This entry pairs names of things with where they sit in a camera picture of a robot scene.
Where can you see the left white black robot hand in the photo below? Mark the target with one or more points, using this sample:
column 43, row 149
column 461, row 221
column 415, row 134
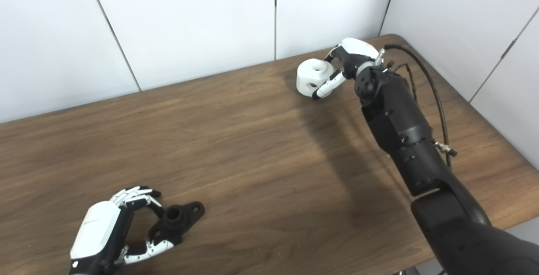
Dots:
column 97, row 228

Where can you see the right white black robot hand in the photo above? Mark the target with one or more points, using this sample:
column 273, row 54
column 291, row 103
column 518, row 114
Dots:
column 358, row 52

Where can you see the round white piece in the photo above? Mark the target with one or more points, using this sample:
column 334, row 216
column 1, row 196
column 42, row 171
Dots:
column 309, row 77

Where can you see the black flanged holder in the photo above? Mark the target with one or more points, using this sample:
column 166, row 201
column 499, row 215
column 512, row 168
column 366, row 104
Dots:
column 177, row 220

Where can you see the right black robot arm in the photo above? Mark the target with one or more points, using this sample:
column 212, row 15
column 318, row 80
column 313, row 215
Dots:
column 404, row 127

